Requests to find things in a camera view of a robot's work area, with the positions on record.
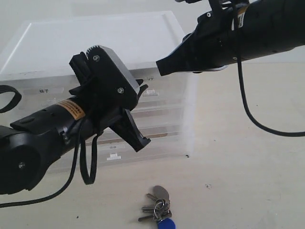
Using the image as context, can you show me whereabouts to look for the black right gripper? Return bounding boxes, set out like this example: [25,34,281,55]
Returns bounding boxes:
[156,0,245,76]

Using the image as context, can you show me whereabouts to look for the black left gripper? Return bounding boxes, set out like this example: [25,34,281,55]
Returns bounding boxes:
[69,52,151,151]

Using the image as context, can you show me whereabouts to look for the key bunch with blue fob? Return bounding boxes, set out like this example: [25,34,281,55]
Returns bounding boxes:
[138,185,176,229]

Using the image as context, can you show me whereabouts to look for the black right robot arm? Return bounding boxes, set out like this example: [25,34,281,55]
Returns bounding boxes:
[156,0,305,76]

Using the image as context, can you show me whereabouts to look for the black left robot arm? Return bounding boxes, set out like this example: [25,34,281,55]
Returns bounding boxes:
[0,47,150,195]

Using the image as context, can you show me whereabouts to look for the clear bottom drawer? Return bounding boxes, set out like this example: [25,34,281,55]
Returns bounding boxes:
[97,125,194,167]

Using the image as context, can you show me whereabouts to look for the white plastic drawer cabinet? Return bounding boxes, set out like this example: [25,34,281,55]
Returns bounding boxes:
[0,10,200,175]

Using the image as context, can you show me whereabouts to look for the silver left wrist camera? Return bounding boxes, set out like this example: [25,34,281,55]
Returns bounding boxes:
[86,45,140,110]

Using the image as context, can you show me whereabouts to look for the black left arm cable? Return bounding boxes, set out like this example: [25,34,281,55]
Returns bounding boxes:
[0,84,98,208]

